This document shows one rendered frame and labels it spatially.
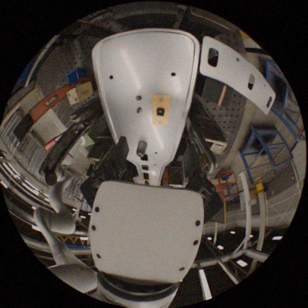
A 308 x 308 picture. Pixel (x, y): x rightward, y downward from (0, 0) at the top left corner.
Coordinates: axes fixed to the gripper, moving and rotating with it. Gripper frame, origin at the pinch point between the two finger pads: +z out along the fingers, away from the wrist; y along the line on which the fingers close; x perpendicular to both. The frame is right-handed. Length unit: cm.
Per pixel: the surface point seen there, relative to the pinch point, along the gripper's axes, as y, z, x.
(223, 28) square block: 10.0, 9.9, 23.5
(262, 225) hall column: 671, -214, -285
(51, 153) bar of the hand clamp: -19.6, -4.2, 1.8
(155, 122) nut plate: -1.1, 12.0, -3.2
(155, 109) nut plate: -1.3, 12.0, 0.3
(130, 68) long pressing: -6.5, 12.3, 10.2
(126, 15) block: -7.3, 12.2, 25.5
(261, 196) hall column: 670, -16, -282
